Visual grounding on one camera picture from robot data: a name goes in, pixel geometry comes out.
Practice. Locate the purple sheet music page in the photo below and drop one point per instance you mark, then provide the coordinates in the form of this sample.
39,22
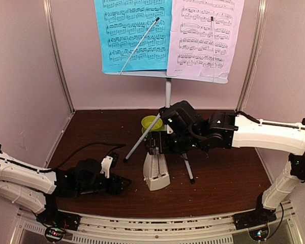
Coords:
203,39

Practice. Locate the white music stand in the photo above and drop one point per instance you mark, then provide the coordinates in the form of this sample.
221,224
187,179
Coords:
173,111

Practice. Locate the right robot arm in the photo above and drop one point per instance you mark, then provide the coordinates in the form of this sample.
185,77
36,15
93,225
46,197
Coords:
234,129

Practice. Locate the blue sheet music page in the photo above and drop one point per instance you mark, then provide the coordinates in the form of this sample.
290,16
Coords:
134,34

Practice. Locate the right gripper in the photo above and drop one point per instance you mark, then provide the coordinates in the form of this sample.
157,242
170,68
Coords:
152,141

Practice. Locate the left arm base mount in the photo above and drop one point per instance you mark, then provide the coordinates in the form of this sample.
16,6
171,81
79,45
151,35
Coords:
57,224

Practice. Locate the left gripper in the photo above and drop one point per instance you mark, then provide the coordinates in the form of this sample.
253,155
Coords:
115,184

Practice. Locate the green plastic plate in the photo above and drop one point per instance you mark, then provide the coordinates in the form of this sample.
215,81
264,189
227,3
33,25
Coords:
145,131

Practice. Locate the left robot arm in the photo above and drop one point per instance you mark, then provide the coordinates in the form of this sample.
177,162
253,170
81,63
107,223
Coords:
36,188

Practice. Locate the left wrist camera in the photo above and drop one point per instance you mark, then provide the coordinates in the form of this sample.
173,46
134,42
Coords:
109,162

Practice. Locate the green plastic bowl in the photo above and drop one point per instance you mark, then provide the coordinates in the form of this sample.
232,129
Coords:
148,120

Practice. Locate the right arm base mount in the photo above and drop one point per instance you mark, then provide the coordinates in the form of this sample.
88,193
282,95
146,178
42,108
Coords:
257,225

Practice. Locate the grey metronome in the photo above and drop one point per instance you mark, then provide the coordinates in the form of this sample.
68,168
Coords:
155,172

